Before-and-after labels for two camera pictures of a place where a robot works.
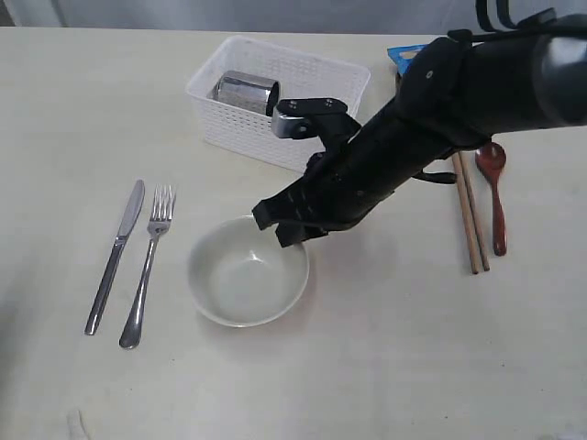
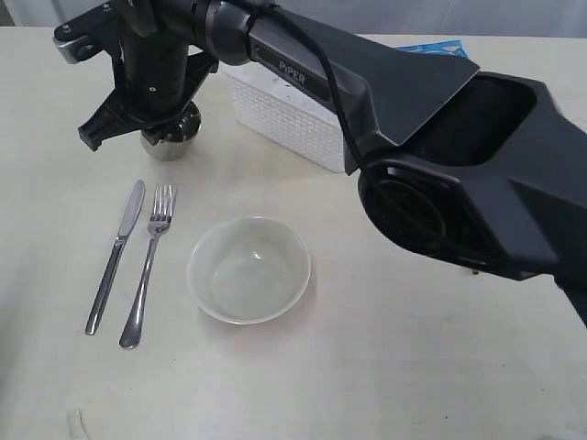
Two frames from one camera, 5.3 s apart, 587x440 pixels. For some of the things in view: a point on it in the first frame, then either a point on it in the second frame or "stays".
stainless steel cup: [251, 92] to [176, 137]
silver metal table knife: [115, 258] stays
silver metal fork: [160, 216] stays
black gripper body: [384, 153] to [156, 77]
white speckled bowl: [240, 275] stays
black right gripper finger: [292, 233] to [153, 137]
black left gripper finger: [302, 202] to [118, 116]
